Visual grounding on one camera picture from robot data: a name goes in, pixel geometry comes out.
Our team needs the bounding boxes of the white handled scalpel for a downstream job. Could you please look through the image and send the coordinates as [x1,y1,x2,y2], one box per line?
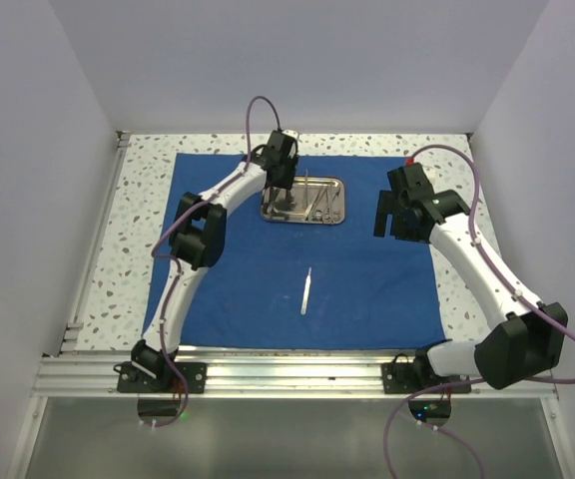
[299,266,312,315]

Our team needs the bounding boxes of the blue surgical cloth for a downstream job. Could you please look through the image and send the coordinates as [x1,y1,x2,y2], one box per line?
[181,156,445,350]

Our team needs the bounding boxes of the steel surgical scissors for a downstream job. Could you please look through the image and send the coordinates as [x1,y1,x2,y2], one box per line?
[317,187,340,225]

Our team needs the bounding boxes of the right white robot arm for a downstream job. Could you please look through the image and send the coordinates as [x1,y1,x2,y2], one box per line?
[374,164,568,392]

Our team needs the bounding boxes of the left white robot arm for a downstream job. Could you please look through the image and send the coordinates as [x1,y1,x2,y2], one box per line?
[131,129,298,392]

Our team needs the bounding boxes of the steel instrument tray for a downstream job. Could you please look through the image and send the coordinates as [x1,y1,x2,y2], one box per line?
[261,176,346,226]

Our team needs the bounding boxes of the steel forceps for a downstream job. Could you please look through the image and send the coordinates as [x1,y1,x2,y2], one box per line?
[303,186,328,223]

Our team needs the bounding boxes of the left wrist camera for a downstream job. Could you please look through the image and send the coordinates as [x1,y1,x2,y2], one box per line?
[283,129,299,145]

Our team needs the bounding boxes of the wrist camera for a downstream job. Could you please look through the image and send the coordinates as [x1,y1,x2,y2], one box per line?
[283,129,299,145]
[405,158,438,183]

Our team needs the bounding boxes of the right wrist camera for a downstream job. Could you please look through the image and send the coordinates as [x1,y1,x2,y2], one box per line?
[405,158,438,183]

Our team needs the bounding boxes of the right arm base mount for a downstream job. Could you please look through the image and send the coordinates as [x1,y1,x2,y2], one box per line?
[380,347,451,394]

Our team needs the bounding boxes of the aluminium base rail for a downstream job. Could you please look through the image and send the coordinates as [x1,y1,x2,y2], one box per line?
[32,348,558,400]

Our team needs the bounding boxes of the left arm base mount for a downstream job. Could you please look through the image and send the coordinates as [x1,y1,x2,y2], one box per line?
[113,361,208,394]

